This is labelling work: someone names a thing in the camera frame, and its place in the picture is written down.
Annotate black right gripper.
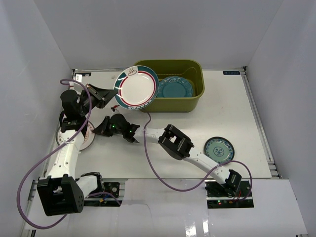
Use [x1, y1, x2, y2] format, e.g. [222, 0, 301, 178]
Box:
[93, 117, 125, 138]

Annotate white plate teal rim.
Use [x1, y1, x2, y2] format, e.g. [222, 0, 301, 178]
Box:
[114, 65, 159, 110]

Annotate teal scalloped plate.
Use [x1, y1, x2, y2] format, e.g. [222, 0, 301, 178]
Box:
[157, 76, 193, 98]

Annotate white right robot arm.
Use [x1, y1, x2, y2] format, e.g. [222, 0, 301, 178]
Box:
[93, 114, 242, 197]

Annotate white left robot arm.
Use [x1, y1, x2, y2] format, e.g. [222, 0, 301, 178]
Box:
[37, 84, 118, 216]

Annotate olive green plastic bin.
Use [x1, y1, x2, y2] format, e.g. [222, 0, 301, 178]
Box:
[134, 59, 205, 113]

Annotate orange sunburst plate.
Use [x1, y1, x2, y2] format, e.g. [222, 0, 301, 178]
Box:
[55, 121, 95, 151]

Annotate left blue table label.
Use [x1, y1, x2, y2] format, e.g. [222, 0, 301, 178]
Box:
[75, 72, 91, 77]

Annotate blue table label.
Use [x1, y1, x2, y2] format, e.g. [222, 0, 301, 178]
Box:
[75, 72, 91, 77]
[223, 71, 240, 76]

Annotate small blue white plate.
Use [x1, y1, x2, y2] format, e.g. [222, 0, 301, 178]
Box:
[203, 136, 235, 164]

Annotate right blue table label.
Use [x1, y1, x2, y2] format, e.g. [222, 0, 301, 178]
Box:
[223, 71, 240, 76]

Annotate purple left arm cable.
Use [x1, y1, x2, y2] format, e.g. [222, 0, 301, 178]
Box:
[16, 79, 121, 228]

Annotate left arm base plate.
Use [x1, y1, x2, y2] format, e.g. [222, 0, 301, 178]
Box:
[84, 182, 125, 207]

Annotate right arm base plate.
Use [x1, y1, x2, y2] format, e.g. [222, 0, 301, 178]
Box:
[205, 181, 254, 209]

